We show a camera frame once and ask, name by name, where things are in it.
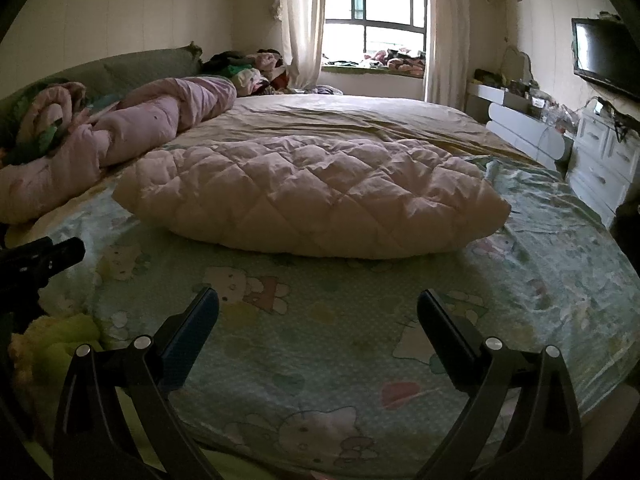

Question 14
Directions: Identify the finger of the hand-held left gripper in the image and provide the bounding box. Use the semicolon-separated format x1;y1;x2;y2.
0;237;53;267
34;236;86;282

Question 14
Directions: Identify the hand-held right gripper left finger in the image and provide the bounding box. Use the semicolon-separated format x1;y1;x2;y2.
52;286;221;480

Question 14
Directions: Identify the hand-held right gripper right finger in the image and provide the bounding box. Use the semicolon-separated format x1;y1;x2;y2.
416;288;586;480

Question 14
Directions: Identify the pink quilted coat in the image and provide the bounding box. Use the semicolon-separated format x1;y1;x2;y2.
111;136;512;260

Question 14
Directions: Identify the pile of mixed clothes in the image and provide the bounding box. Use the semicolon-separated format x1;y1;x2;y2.
202;49;291;97

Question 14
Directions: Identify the clothes heap on windowsill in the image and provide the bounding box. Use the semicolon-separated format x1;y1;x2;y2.
362;47;427;73

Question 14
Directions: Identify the yellow green plush toy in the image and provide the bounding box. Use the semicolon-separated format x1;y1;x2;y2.
7;312;103;411

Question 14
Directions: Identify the green cartoon printed blanket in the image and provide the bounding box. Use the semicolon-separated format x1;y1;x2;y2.
37;145;640;476

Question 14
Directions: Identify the rolled pink duvet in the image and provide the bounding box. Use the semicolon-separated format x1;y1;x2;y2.
0;75;237;225

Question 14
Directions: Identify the green padded headboard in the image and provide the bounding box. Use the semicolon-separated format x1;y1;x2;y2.
0;42;203;126

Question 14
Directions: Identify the white vanity desk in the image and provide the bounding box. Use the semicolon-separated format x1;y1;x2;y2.
467;82;573;171

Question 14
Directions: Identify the white drawer dresser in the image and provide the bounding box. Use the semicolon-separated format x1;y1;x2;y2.
567;105;640;228

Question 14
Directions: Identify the bed with yellow sheet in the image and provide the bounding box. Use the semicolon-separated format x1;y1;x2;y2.
0;92;640;480

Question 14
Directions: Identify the clutter on vanity desk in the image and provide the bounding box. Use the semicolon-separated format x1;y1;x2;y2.
472;67;576;133

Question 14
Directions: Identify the cloud shaped mirror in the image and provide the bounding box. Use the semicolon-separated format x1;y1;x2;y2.
501;45;533;83

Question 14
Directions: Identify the white lace curtain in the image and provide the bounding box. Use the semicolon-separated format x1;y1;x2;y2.
277;0;328;93
424;0;471;111

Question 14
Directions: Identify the black wall television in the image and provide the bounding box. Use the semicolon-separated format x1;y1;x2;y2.
571;17;640;103

